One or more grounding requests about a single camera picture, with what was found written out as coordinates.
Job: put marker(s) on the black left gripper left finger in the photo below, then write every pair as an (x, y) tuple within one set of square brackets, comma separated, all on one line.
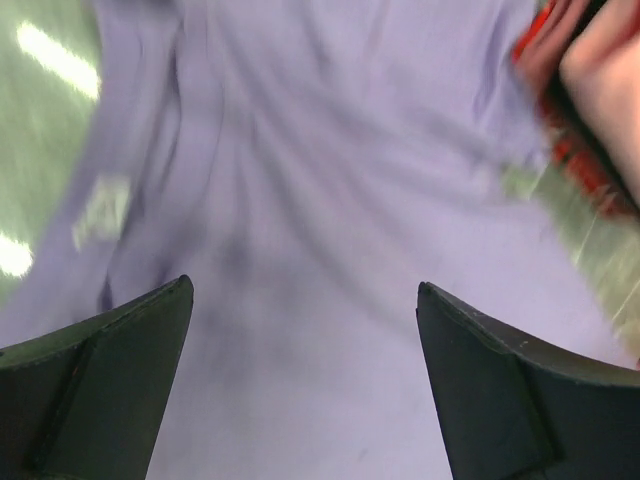
[(87, 401)]

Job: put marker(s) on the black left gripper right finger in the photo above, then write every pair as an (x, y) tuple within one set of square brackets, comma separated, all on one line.
[(512, 406)]

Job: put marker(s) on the lavender t-shirt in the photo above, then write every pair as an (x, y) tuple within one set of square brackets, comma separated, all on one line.
[(308, 164)]

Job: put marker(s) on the red patterned folded t-shirt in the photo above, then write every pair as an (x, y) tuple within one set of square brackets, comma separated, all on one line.
[(537, 53)]

